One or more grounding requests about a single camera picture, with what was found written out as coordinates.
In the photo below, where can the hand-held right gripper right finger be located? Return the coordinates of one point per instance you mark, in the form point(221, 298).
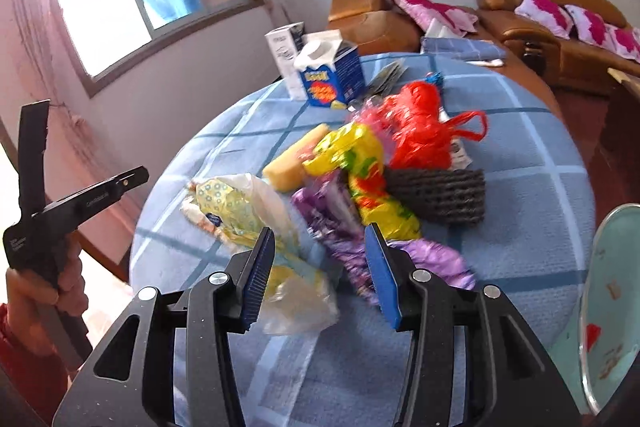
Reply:
point(382, 277)

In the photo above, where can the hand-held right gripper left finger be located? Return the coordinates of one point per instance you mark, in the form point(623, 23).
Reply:
point(257, 277)

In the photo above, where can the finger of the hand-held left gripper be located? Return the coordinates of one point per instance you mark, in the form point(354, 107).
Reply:
point(95, 199)
point(34, 147)

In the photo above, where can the purple foil wrapper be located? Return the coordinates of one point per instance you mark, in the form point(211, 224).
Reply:
point(340, 247)

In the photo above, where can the clear yellow printed plastic bag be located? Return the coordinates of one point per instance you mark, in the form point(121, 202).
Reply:
point(235, 207)

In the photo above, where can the black foam net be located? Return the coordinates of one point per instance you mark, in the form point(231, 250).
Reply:
point(435, 197)

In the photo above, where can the yellow sponge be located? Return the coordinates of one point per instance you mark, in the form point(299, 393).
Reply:
point(285, 167)

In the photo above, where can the red plastic bag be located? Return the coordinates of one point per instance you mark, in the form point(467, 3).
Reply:
point(420, 127)

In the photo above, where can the teal enamel basin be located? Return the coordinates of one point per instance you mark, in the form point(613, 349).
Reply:
point(610, 257)

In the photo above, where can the person's left forearm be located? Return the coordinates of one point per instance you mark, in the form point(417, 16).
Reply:
point(20, 347)

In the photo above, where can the person's left hand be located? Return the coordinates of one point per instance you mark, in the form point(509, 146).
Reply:
point(30, 287)

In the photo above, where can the yellow green snack wrapper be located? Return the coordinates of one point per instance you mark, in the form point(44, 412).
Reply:
point(370, 197)

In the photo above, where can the window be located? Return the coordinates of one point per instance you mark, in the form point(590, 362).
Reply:
point(100, 7)

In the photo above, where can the red crinkled wrapper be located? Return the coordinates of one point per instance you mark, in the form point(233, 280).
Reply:
point(372, 119)

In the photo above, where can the blue plaid tablecloth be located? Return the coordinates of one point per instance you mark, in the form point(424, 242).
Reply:
point(525, 207)

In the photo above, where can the blue candy wrapper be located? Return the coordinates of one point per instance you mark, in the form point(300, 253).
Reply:
point(434, 79)

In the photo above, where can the blue milk carton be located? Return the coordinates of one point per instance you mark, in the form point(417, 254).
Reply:
point(345, 67)

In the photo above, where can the white cardboard box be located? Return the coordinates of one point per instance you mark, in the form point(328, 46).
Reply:
point(282, 52)

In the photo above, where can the folded blue plaid cloth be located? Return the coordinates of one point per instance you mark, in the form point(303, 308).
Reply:
point(460, 49)

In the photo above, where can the white plastic packet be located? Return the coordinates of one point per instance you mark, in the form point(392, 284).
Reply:
point(439, 29)

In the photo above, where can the pink floral pillow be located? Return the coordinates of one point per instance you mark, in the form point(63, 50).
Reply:
point(592, 27)
point(425, 9)
point(545, 12)
point(625, 44)

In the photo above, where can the tan leather chaise sofa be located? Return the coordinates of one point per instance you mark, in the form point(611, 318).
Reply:
point(355, 7)

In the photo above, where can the tan leather three-seat sofa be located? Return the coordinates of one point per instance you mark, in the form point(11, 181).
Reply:
point(575, 57)

